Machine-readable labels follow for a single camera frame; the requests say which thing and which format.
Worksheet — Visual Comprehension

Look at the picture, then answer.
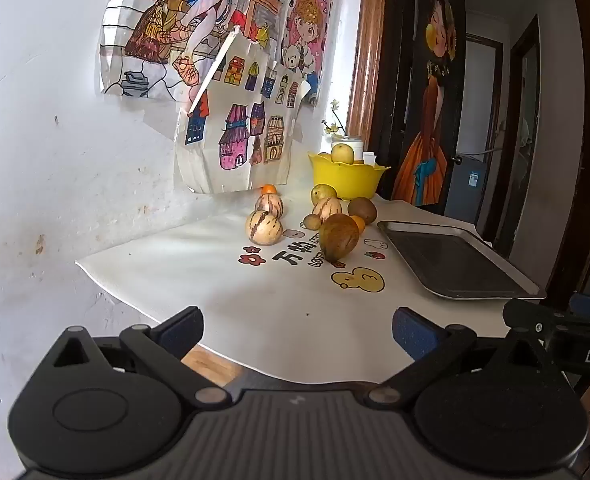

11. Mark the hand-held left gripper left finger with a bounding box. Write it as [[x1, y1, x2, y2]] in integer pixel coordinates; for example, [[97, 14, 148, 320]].
[[40, 306, 233, 407]]

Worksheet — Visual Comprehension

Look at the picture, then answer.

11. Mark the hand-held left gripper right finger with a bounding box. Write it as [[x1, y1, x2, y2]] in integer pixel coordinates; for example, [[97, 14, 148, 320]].
[[367, 307, 556, 407]]

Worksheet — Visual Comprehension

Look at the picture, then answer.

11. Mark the metal tray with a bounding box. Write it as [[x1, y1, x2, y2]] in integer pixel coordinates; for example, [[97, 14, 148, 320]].
[[376, 220, 547, 301]]

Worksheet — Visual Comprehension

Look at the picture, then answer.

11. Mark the large brown striped pepino melon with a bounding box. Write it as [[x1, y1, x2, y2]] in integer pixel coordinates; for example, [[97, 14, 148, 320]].
[[318, 213, 360, 262]]

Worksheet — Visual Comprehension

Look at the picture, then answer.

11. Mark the large brown kiwi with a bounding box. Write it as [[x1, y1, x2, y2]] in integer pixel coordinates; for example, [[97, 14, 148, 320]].
[[347, 197, 378, 225]]

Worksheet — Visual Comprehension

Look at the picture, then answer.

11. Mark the white printed tablecloth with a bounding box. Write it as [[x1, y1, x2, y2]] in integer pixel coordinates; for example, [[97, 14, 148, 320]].
[[75, 195, 548, 381]]

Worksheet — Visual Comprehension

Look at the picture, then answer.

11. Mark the grey appliance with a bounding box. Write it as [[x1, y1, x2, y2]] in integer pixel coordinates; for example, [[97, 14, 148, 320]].
[[445, 152, 488, 231]]

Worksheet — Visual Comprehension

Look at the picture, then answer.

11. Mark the yellow plastic bowl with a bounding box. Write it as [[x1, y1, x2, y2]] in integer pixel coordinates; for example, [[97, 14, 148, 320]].
[[308, 152, 392, 201]]

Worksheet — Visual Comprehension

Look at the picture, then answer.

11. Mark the orange dress woman painting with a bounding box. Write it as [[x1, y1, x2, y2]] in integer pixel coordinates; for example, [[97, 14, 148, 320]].
[[391, 0, 468, 208]]

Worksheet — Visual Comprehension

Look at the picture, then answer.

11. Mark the yellow flower twig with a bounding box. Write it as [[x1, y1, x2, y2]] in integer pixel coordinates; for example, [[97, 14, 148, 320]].
[[322, 100, 346, 137]]

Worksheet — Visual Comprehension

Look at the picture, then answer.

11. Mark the coloured figure drawing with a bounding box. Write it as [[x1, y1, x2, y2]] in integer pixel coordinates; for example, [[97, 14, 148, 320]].
[[100, 0, 296, 103]]

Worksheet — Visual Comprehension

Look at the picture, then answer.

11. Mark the dark wooden door frame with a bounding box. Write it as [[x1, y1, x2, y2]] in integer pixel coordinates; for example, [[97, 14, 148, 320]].
[[545, 0, 590, 311]]

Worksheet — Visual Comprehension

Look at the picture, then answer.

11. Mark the reddish wooden door frame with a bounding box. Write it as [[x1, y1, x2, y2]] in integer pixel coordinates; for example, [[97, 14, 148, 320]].
[[347, 0, 391, 141]]

